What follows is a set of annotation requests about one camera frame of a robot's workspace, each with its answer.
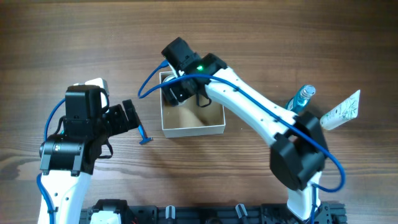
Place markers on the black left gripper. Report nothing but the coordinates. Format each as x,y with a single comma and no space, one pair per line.
123,118

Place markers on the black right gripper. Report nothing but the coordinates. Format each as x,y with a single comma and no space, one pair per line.
173,94

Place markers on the blue mouthwash bottle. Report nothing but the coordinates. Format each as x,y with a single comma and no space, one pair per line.
301,99

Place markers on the white lotion tube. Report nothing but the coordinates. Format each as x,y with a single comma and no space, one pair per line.
342,113

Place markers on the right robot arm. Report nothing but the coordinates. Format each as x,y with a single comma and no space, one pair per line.
297,144

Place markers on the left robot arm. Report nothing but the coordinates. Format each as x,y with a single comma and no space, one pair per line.
68,158

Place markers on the blue disposable razor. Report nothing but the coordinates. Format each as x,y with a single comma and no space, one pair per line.
144,136

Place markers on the white cardboard box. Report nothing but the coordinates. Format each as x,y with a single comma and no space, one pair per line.
188,119

